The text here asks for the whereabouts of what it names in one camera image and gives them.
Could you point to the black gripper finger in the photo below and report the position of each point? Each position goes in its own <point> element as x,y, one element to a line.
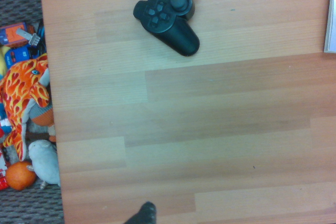
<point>145,214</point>

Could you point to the black Sony gamepad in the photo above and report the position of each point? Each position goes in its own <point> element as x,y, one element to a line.
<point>168,24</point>

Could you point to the red-brown wooden coffee table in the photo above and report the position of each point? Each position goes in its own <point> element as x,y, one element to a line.
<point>210,129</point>

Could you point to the white plush toy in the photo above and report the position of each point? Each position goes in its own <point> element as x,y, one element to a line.
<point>44,161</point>

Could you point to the orange and grey ball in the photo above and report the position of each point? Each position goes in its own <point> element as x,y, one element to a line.
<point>43,115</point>

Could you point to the red and white brick toy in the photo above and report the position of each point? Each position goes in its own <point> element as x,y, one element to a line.
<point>2,174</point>

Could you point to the red and blue plush toy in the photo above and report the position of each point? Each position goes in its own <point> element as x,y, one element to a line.
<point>5,125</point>

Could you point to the orange flame-print plush toy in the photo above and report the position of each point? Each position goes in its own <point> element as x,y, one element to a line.
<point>23,95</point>

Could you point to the blue police toy car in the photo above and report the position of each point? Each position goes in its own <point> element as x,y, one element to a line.
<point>18,54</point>

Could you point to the orange toy car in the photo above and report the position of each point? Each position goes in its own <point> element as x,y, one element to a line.
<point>14,33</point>

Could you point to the white-edged magazine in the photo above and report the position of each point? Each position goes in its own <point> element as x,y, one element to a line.
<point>331,24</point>

